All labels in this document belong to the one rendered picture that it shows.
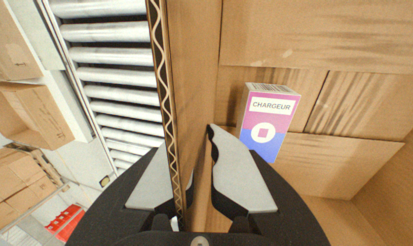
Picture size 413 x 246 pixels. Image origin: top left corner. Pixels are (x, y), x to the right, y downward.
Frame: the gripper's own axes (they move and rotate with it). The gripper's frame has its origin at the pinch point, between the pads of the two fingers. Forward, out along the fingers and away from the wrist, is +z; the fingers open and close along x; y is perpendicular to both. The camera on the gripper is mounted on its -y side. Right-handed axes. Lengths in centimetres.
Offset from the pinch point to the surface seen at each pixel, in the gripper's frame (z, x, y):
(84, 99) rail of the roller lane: 41, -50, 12
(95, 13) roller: 36, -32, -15
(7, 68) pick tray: 36, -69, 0
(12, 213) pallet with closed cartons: 117, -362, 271
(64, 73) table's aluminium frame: 47, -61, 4
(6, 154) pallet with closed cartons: 178, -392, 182
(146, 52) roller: 31.9, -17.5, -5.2
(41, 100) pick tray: 41, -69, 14
